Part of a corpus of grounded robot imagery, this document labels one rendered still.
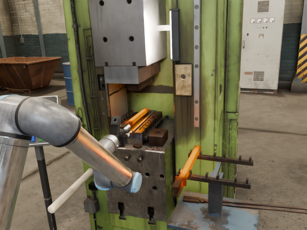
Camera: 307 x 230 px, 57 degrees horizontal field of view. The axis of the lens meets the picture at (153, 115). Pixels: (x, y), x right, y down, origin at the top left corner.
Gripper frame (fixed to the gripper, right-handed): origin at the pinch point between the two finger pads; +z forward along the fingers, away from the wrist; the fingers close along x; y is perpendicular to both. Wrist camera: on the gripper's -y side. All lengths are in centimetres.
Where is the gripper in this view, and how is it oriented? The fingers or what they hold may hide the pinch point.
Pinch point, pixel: (126, 124)
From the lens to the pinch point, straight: 158.7
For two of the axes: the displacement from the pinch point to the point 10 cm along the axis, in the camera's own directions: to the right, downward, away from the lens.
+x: 9.5, 0.5, -3.0
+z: 3.0, -3.1, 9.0
